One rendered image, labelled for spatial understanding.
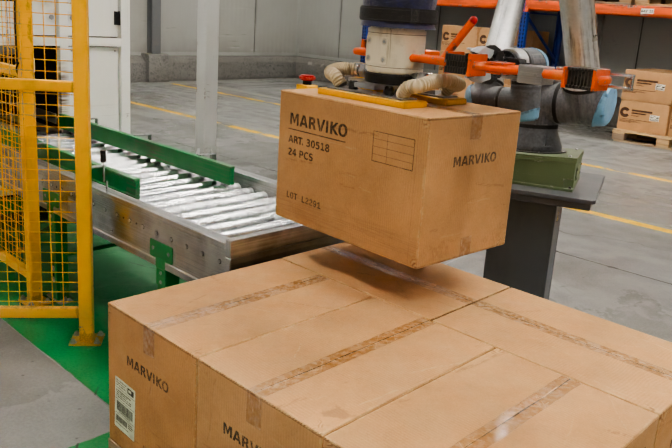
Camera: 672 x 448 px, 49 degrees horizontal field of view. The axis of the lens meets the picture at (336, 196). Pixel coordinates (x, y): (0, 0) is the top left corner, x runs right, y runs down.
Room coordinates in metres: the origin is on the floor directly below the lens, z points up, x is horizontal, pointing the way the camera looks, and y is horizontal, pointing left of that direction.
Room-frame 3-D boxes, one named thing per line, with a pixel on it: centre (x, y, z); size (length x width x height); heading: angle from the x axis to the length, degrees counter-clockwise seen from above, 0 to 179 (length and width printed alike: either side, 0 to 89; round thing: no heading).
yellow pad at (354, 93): (2.11, -0.08, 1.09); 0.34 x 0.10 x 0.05; 46
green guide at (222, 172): (3.64, 1.00, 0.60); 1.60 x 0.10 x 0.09; 47
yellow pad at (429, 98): (2.25, -0.21, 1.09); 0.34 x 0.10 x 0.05; 46
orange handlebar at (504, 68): (2.13, -0.37, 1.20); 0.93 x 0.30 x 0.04; 46
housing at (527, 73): (1.86, -0.48, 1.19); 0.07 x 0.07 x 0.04; 46
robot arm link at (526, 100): (2.23, -0.54, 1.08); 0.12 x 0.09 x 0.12; 52
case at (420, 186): (2.16, -0.16, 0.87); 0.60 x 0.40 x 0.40; 43
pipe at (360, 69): (2.18, -0.15, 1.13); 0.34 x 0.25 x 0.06; 46
